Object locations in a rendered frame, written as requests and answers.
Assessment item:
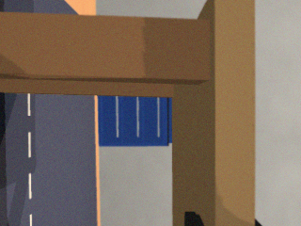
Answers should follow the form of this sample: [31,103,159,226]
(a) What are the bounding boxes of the small wooden stool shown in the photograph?
[0,0,255,226]

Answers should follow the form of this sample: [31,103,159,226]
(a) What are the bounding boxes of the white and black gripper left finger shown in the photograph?
[184,212,204,226]

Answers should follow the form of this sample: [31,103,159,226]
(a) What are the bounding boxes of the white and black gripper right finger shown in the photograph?
[255,219,262,226]

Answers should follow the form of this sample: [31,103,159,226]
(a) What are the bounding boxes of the dark grey mat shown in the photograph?
[0,0,98,226]

